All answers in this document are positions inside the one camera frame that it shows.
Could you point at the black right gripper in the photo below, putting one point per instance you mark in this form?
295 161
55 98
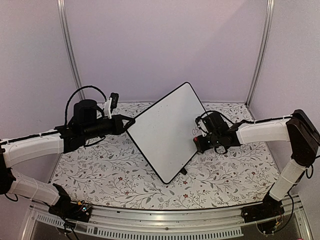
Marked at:
203 147

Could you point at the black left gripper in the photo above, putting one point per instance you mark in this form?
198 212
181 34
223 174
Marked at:
118 125

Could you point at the red black whiteboard eraser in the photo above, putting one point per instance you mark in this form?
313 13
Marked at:
197 144

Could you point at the white dry-erase whiteboard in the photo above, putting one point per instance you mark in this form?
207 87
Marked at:
164 132

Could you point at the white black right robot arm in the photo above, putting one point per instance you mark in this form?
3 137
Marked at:
217 131

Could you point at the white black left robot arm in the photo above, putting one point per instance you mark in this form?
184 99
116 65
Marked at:
89 121

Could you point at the floral patterned table mat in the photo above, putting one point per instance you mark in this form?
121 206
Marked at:
114 173

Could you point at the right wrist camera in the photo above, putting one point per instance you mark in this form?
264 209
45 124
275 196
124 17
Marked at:
201 123

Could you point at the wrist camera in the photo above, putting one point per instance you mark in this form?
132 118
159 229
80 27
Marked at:
201 123
110 104

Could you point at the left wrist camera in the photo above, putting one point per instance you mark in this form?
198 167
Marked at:
110 104

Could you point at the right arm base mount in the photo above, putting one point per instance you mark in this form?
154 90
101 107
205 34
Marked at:
269 208

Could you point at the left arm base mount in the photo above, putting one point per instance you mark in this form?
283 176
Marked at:
65 208

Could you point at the aluminium front rail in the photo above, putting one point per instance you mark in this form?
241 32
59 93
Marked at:
226 223

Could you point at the left aluminium frame post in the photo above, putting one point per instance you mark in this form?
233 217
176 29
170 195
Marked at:
68 43

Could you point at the aluminium frame post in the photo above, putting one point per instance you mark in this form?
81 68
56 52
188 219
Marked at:
270 5
68 43

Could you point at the right aluminium frame post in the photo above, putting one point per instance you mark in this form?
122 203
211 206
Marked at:
270 5

